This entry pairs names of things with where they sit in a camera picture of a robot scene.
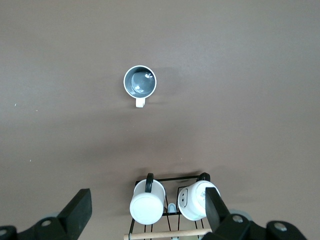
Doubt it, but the black wire mug rack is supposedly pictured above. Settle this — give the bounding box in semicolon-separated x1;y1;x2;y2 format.
127;174;213;240

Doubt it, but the grey-inside white mug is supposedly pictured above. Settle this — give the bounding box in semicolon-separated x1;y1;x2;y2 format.
123;65;158;109

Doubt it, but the plain white mug black handle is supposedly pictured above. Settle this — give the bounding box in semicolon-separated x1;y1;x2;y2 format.
129;172;167;226

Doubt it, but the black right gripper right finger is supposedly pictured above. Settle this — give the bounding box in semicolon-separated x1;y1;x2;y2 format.
204;186;267;240

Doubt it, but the white mug with face print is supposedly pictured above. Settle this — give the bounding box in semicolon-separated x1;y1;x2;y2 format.
176;172;221;222

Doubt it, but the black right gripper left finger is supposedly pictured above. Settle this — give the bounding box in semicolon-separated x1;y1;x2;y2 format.
15;188;93;240

